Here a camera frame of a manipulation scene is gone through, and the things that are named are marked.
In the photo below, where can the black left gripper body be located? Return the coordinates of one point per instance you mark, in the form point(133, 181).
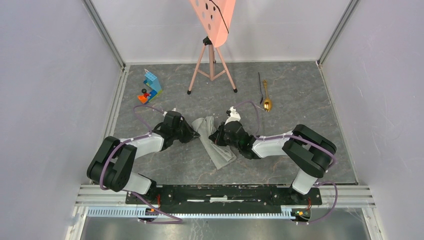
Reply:
point(185, 133)

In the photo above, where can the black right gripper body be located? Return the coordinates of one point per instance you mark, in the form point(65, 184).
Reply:
point(220, 134)

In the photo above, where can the grey cloth napkin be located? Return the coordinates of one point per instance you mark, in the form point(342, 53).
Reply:
point(221, 156)

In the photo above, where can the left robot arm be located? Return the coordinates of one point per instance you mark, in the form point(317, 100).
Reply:
point(112, 165)

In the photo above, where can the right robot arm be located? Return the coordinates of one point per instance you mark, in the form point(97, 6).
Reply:
point(310, 151)

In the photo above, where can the gold spoon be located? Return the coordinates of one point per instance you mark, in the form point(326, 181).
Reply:
point(267, 103)

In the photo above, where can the thin black utensil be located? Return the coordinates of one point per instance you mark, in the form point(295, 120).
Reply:
point(260, 88)

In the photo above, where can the blue toy brick figure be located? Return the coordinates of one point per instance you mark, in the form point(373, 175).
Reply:
point(154, 85)

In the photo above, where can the pink tripod stand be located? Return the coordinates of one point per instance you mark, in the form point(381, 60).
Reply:
point(212, 75)

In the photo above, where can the pink perforated board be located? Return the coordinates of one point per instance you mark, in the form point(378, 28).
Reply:
point(215, 17)

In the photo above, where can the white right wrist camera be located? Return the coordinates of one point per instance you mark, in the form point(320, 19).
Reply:
point(232, 115)

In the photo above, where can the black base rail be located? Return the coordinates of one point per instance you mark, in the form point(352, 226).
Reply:
point(270, 201)

